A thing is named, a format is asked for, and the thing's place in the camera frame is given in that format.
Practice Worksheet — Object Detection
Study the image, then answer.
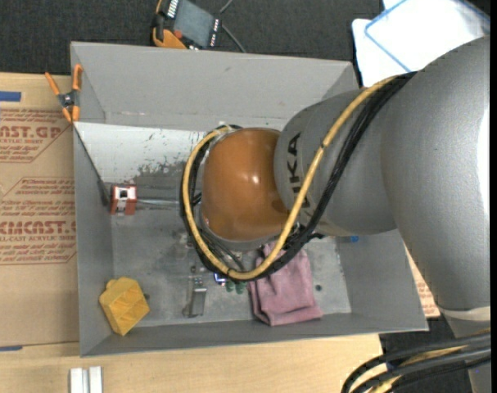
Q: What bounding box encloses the grey metal bin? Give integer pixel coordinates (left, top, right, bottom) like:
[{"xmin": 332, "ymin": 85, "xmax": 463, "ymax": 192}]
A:
[{"xmin": 70, "ymin": 41, "xmax": 431, "ymax": 358}]

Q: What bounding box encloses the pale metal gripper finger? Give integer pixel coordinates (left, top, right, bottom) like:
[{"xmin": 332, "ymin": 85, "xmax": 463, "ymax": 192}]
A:
[{"xmin": 187, "ymin": 276, "xmax": 209, "ymax": 318}]

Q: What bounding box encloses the mauve cloth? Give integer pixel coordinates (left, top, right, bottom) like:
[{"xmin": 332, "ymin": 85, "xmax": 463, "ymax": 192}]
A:
[{"xmin": 246, "ymin": 242, "xmax": 324, "ymax": 328}]

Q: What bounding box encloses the brown cardboard board red print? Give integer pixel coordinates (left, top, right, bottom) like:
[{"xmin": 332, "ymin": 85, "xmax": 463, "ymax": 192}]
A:
[{"xmin": 0, "ymin": 70, "xmax": 82, "ymax": 352}]

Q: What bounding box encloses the yellow block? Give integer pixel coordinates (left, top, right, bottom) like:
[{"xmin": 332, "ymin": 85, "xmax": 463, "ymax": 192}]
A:
[{"xmin": 98, "ymin": 276, "xmax": 151, "ymax": 337}]

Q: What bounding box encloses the red and white small box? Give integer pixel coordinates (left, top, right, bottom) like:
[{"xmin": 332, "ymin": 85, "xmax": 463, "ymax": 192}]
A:
[{"xmin": 109, "ymin": 183, "xmax": 138, "ymax": 217}]

